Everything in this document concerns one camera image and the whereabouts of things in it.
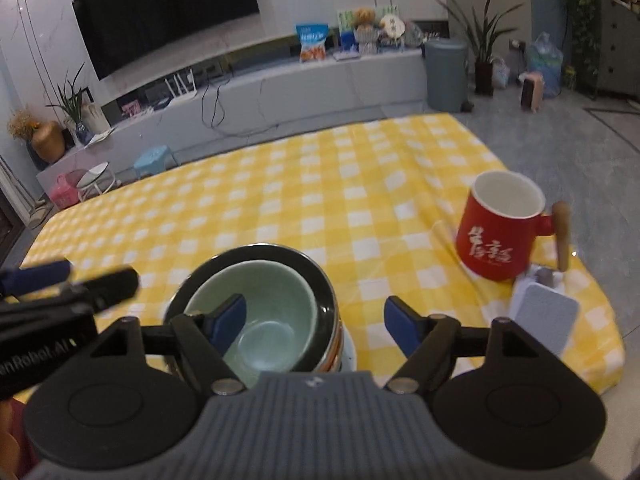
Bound potted plant with long leaves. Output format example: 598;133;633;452
434;0;526;97

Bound yellow checkered tablecloth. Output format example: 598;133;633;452
12;112;627;407

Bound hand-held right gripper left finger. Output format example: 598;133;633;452
90;293;247;396

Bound grey and white stand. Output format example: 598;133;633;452
509;265;582;357

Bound white printed plate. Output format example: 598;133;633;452
340;329;357;374

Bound brown teddy bear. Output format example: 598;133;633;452
352;7;377;42

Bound red mug with wooden handle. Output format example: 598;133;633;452
455;170;572;282

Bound small pink heater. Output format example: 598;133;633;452
520;70;546;112

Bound round white side table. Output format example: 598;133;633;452
76;161;117;202

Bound light blue stool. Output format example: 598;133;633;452
133;144;179;182

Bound plastic bags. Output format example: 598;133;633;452
529;31;567;99

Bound small green potted plant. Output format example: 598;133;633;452
46;63;95;147

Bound black cable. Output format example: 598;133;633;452
200;59;237;135

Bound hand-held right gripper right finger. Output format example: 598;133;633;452
384;295;547;394

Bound tall leafy plant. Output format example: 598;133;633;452
539;0;607;83

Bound grey trash bin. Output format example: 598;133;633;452
423;38;471;114

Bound pink basket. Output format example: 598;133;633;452
48;174;82;211

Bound green ceramic bowl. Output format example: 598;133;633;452
183;260;321;374

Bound black television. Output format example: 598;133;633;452
72;0;261;81

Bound steel bowl with orange band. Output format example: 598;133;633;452
162;243;344;377

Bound dried yellow flowers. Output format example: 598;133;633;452
6;109;42;142

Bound blue snack bag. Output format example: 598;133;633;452
294;23;330;64

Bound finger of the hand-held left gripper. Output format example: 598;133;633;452
0;260;72;297
60;267;140;317

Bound golden vase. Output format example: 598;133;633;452
31;120;67;164

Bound long grey TV cabinet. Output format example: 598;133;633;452
37;34;432;202

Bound white router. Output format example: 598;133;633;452
164;69;198;107

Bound dark grey drawer cabinet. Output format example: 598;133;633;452
594;0;640;117

